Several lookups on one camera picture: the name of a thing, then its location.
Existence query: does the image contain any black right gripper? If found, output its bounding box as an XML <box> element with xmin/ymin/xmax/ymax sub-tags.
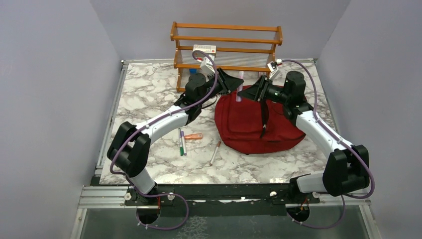
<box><xmin>238</xmin><ymin>75</ymin><xmax>290</xmax><ymax>105</ymax></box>

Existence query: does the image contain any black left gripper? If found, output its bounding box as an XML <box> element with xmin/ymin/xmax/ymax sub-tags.
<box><xmin>197</xmin><ymin>68</ymin><xmax>243</xmax><ymax>106</ymax></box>

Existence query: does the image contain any red backpack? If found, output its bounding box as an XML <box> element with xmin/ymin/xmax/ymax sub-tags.
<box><xmin>214</xmin><ymin>92</ymin><xmax>306</xmax><ymax>154</ymax></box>

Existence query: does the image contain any brown marker pen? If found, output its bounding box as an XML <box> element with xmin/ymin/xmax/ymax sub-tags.
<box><xmin>209</xmin><ymin>141</ymin><xmax>221</xmax><ymax>166</ymax></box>

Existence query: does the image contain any pink highlighter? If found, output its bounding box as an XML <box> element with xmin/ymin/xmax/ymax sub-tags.
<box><xmin>235</xmin><ymin>71</ymin><xmax>244</xmax><ymax>102</ymax></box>

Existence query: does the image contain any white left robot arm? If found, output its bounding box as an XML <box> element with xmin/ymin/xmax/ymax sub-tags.
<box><xmin>106</xmin><ymin>68</ymin><xmax>244</xmax><ymax>205</ymax></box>

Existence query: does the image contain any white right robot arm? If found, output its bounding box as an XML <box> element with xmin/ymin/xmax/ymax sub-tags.
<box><xmin>238</xmin><ymin>71</ymin><xmax>370</xmax><ymax>203</ymax></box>

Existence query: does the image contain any white red box on shelf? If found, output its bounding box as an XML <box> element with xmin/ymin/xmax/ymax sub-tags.
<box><xmin>193</xmin><ymin>44</ymin><xmax>216</xmax><ymax>57</ymax></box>

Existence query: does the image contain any wooden two-tier shelf rack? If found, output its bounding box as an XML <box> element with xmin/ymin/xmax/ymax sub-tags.
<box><xmin>170</xmin><ymin>21</ymin><xmax>283</xmax><ymax>93</ymax></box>

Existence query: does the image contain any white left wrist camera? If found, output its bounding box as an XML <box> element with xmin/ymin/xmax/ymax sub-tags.
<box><xmin>196</xmin><ymin>57</ymin><xmax>215</xmax><ymax>75</ymax></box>

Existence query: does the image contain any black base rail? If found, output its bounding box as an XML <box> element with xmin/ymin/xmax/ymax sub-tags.
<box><xmin>124</xmin><ymin>183</ymin><xmax>320</xmax><ymax>220</ymax></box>

